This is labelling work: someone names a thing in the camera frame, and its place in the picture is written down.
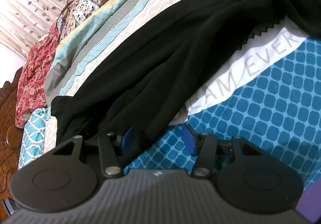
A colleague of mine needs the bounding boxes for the teal white patterned pillow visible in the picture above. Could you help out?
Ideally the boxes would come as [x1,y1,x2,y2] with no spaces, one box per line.
[18,107,48,170]

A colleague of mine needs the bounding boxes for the patterned teal beige bedsheet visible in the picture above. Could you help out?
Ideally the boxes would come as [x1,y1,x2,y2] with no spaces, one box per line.
[45,0,320,186]

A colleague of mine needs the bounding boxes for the red floral quilt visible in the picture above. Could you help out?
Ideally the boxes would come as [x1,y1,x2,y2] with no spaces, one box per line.
[15,0,108,128]

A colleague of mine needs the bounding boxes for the black pants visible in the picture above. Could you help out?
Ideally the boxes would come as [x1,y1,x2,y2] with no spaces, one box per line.
[52,0,320,153]

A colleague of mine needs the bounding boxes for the carved wooden headboard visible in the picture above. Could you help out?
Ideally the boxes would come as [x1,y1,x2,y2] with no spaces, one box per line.
[0,67,25,205]

